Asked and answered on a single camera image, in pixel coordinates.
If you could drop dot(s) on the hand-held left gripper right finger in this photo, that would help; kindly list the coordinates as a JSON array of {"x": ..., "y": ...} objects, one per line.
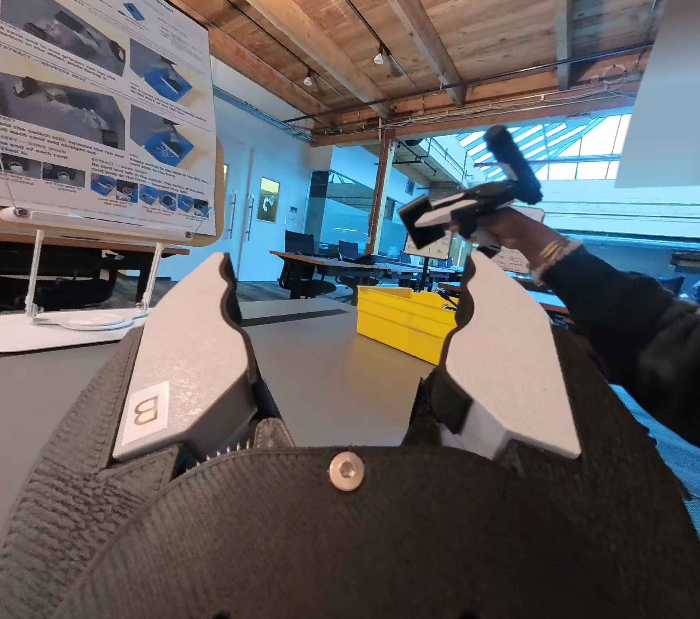
[{"x": 508, "y": 356}]

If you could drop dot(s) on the green phone sign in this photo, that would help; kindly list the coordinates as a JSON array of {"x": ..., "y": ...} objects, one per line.
[{"x": 268, "y": 201}]

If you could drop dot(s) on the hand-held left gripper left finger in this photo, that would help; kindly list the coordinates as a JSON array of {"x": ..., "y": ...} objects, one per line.
[{"x": 186, "y": 346}]

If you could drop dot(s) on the wooden office desk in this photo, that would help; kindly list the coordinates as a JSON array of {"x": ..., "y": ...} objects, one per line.
[{"x": 328, "y": 258}]

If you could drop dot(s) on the black office chair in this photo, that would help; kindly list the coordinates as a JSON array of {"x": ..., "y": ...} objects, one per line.
[
  {"x": 350, "y": 253},
  {"x": 298, "y": 247}
]

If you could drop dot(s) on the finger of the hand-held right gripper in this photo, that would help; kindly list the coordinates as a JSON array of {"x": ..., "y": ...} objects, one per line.
[
  {"x": 418, "y": 223},
  {"x": 451, "y": 208}
]

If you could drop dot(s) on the white handwritten whiteboard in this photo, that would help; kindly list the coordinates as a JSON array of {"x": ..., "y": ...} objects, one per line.
[{"x": 437, "y": 247}]

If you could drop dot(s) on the yellow plastic bin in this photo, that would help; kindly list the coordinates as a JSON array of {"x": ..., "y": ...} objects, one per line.
[{"x": 394, "y": 321}]

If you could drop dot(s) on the wooden instruction board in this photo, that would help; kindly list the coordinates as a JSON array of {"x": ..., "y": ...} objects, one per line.
[{"x": 109, "y": 83}]

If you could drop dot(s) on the person's right forearm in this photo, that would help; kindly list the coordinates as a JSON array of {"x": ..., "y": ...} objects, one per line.
[{"x": 629, "y": 313}]

